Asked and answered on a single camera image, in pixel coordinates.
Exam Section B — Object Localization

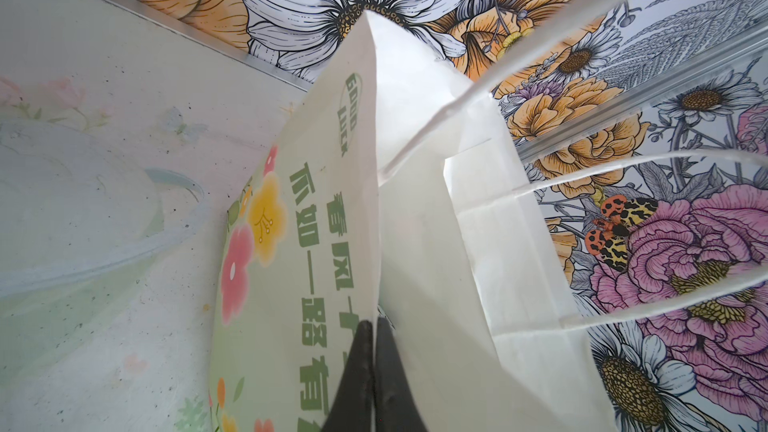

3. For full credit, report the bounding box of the white paper bag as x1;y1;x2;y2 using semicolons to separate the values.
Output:
204;0;767;431

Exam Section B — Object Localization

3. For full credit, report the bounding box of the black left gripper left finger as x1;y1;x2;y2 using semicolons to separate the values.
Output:
321;320;374;432

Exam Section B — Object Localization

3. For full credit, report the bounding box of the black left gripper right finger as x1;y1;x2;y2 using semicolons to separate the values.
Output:
374;316;427;432

